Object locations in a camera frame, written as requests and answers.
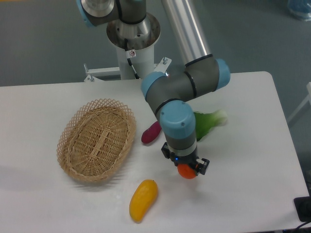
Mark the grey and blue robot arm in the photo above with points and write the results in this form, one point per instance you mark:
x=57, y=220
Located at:
x=168, y=96

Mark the black device at table edge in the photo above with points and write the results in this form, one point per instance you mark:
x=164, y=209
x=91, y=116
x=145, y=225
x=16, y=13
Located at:
x=303, y=208

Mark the white frame at right edge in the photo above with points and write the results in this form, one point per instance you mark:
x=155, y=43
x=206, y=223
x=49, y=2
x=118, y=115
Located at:
x=302, y=107

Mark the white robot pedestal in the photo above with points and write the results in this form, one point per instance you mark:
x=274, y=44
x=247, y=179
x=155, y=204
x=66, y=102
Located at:
x=134, y=45

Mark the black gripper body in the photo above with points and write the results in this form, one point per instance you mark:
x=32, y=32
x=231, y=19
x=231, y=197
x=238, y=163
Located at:
x=189, y=159

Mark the green toy bok choy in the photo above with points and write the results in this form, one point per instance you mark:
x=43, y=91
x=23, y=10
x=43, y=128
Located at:
x=207, y=121

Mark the yellow toy mango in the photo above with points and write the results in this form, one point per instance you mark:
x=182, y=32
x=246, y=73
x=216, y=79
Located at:
x=142, y=200

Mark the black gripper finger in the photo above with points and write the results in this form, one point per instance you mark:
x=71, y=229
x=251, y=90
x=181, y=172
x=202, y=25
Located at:
x=166, y=151
x=201, y=166

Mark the woven wicker basket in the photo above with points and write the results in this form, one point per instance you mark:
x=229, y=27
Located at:
x=96, y=140

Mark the orange toy fruit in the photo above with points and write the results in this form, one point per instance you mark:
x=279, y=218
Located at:
x=186, y=171

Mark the purple toy sweet potato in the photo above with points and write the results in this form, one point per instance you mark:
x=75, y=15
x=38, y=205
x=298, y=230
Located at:
x=151, y=134

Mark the white metal mounting bracket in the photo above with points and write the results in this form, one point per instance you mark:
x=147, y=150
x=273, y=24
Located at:
x=114, y=73

